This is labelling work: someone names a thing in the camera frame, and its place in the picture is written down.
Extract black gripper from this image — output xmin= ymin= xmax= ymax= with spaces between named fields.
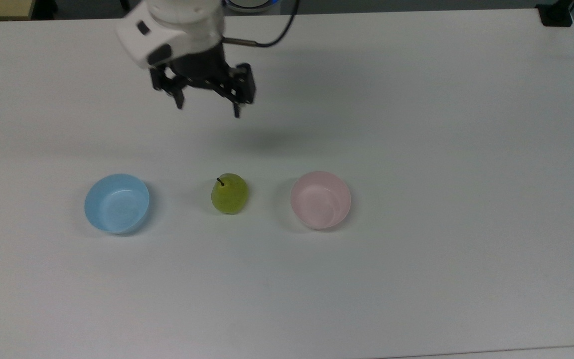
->
xmin=149 ymin=42 xmax=257 ymax=119

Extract green pear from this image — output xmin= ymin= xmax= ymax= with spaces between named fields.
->
xmin=211 ymin=173 xmax=249 ymax=215

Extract light blue plastic bowl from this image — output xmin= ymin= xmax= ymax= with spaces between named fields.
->
xmin=84 ymin=173 xmax=150 ymax=235

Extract light pink plastic bowl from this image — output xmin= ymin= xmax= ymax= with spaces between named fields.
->
xmin=290 ymin=171 xmax=352 ymax=230

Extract blue white round object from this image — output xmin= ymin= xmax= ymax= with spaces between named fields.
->
xmin=224 ymin=0 xmax=282 ymax=13

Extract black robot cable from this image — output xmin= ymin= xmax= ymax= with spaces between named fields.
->
xmin=221 ymin=0 xmax=301 ymax=48

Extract black table clamp mount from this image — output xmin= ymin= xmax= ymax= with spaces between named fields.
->
xmin=536 ymin=0 xmax=574 ymax=27

